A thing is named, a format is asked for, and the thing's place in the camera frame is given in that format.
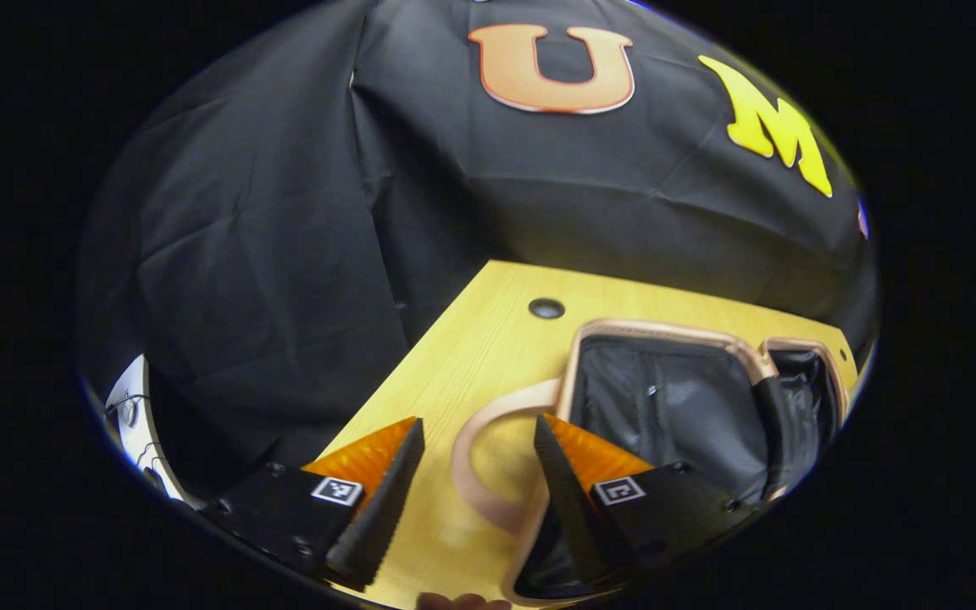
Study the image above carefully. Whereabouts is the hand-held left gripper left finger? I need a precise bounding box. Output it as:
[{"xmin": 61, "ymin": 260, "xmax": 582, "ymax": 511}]
[{"xmin": 200, "ymin": 417, "xmax": 426, "ymax": 592}]

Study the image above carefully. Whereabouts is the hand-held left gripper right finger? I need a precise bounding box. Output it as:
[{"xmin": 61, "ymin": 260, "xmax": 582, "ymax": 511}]
[{"xmin": 533, "ymin": 413, "xmax": 760, "ymax": 587}]

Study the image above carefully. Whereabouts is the white panel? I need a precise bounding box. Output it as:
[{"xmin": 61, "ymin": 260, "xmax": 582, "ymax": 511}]
[{"xmin": 104, "ymin": 354, "xmax": 201, "ymax": 509}]

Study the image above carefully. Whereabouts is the black backdrop cloth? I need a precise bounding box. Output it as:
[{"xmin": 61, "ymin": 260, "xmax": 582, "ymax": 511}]
[{"xmin": 77, "ymin": 0, "xmax": 879, "ymax": 501}]

